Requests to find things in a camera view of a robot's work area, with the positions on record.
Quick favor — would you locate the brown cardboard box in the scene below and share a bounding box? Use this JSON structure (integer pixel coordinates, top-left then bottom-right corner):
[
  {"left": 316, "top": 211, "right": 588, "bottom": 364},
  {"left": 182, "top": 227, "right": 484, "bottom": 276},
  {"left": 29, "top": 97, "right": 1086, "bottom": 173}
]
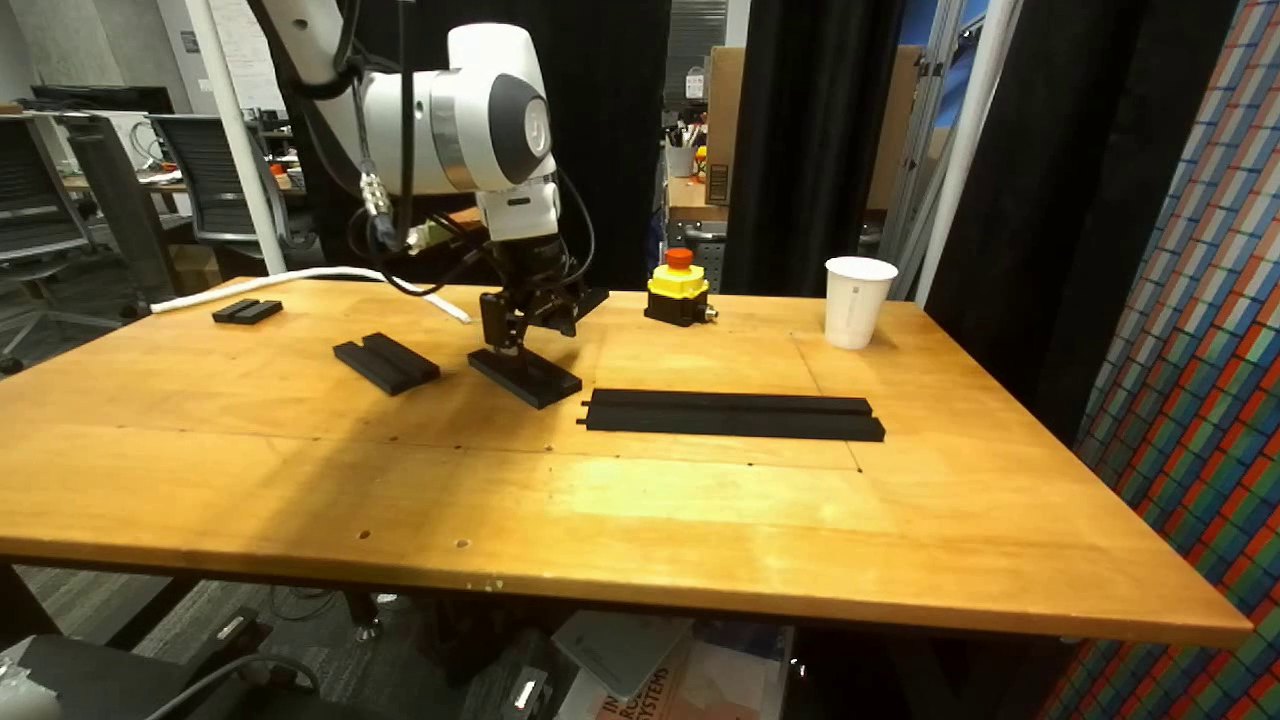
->
[{"left": 700, "top": 45, "right": 754, "bottom": 211}]

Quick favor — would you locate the white paper cup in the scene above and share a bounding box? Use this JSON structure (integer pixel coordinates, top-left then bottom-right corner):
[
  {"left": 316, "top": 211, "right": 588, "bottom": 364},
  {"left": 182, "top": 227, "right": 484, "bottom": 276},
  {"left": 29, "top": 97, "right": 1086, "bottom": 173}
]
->
[{"left": 819, "top": 253, "right": 906, "bottom": 355}]

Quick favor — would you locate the white metal pole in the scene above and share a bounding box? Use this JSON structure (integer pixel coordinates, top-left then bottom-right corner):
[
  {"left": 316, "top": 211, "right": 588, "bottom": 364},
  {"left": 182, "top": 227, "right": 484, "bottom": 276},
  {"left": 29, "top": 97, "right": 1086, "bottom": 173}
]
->
[{"left": 183, "top": 0, "right": 291, "bottom": 279}]

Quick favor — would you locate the yellow emergency stop button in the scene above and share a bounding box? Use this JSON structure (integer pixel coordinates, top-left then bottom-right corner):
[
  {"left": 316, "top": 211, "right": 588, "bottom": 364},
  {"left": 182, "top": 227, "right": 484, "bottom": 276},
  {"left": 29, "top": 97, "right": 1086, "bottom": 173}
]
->
[{"left": 639, "top": 244, "right": 718, "bottom": 334}]

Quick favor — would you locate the black curtain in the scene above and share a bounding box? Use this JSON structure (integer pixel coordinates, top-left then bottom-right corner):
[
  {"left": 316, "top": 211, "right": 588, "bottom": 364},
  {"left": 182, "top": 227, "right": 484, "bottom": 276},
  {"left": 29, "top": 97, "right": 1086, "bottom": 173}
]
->
[
  {"left": 721, "top": 0, "right": 912, "bottom": 301},
  {"left": 532, "top": 0, "right": 671, "bottom": 294},
  {"left": 925, "top": 0, "right": 1243, "bottom": 450}
]

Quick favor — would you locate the multicolour patterned backdrop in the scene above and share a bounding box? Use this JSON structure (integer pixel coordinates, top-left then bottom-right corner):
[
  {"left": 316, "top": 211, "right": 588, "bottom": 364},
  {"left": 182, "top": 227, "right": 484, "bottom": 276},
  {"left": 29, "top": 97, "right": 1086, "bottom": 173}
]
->
[{"left": 1037, "top": 0, "right": 1280, "bottom": 720}]

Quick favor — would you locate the small black slotted block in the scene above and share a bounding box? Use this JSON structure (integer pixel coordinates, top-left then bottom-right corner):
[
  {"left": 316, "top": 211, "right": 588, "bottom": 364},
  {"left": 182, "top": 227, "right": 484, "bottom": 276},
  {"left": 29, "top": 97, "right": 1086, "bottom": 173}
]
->
[{"left": 209, "top": 296, "right": 288, "bottom": 330}]

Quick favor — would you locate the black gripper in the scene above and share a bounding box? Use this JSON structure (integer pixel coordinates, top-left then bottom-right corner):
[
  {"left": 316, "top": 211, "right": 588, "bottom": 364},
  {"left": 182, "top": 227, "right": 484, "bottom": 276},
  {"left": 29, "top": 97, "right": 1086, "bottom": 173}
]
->
[{"left": 476, "top": 231, "right": 585, "bottom": 359}]

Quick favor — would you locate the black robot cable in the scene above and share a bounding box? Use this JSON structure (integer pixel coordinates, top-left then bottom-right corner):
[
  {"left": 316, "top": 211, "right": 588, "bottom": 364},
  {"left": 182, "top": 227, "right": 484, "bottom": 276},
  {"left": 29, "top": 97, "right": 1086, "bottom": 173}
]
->
[{"left": 336, "top": 0, "right": 416, "bottom": 255}]

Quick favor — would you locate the thick white cable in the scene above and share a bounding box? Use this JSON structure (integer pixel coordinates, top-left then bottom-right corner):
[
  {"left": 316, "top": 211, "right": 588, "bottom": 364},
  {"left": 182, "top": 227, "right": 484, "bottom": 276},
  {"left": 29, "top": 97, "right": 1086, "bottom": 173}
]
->
[{"left": 149, "top": 263, "right": 476, "bottom": 323}]

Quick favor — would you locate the white vertical post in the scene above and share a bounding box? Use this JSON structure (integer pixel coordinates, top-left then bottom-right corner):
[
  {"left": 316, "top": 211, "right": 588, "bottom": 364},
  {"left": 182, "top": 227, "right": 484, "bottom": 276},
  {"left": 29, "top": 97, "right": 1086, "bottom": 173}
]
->
[{"left": 907, "top": 0, "right": 1029, "bottom": 312}]

